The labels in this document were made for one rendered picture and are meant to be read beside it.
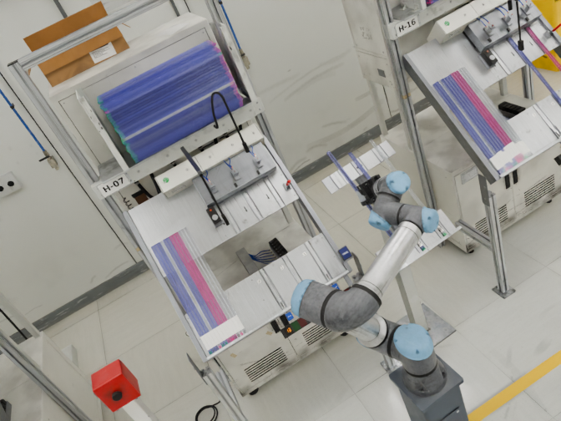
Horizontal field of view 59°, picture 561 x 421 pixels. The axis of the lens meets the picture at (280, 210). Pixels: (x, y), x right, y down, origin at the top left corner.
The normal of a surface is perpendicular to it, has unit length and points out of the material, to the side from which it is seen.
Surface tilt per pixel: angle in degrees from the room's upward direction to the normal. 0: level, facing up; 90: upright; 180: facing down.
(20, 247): 90
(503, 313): 0
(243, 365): 90
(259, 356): 90
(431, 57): 44
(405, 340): 7
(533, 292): 0
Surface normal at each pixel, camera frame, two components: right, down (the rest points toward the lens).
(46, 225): 0.39, 0.41
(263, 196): 0.00, -0.28
